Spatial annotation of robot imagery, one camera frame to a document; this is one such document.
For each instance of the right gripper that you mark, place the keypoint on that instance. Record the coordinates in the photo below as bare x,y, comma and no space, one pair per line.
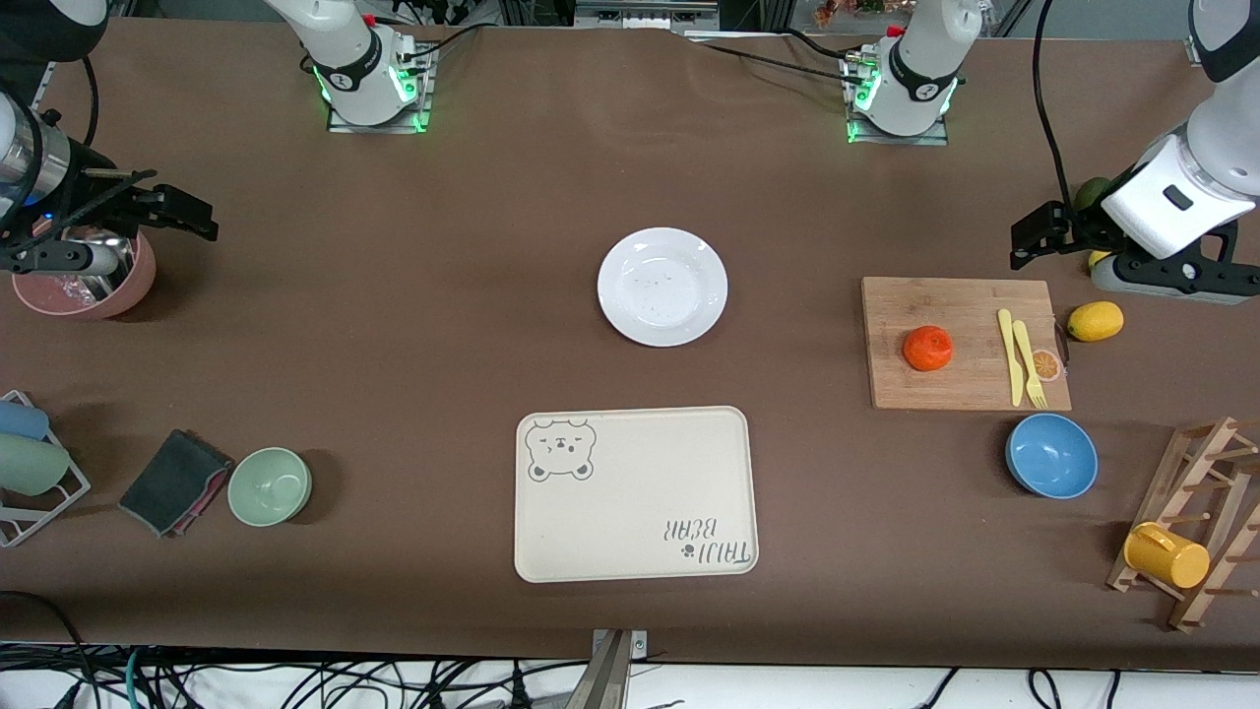
87,209

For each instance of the aluminium frame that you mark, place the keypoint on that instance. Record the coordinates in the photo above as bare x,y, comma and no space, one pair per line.
640,12

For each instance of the metal bracket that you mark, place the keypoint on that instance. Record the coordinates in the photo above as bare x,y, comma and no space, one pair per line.
610,675

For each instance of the wooden peg rack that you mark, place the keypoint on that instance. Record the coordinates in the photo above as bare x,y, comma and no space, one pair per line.
1171,483

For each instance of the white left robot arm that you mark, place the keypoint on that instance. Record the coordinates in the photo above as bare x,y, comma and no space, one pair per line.
920,59

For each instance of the yellow plastic knife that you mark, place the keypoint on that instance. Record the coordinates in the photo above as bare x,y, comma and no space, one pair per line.
1011,354

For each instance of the blue cup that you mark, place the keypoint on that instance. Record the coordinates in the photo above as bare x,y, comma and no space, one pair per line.
22,420

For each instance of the orange slice decoration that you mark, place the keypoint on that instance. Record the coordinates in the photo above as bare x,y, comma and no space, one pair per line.
1047,365

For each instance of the dark grey folded cloth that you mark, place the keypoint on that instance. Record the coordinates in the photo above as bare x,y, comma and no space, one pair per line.
167,478

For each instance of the yellow plastic fork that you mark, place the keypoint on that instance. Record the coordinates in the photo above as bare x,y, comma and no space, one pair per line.
1027,354

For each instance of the pale green bowl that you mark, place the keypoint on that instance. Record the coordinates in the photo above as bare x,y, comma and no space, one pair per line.
269,486

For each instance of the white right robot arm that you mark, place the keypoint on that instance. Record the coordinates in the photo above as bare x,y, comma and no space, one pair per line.
349,59

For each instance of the yellow lemon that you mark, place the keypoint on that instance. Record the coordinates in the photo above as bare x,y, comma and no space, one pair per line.
1096,321
1098,261

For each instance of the blue bowl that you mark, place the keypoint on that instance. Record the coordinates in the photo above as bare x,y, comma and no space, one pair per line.
1051,456

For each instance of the dark green avocado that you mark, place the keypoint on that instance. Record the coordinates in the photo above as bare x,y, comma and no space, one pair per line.
1088,192

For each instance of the yellow mug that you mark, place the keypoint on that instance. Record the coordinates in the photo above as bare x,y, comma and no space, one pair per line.
1166,556

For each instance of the wooden cutting board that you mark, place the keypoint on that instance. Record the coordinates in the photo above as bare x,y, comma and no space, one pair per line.
935,305

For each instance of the pale green cup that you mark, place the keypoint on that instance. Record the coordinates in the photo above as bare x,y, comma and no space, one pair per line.
30,465

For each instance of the orange fruit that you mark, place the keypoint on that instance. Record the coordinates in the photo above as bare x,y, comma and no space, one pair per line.
927,349

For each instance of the pink bowl with steel inside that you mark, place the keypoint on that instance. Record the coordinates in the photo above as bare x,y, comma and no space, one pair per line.
133,286

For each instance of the cream bear print tray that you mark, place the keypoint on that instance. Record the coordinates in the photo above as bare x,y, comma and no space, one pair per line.
630,512

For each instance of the white round plate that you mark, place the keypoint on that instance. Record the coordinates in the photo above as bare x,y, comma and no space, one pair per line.
661,288

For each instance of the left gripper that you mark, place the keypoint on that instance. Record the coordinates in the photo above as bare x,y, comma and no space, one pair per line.
1086,228

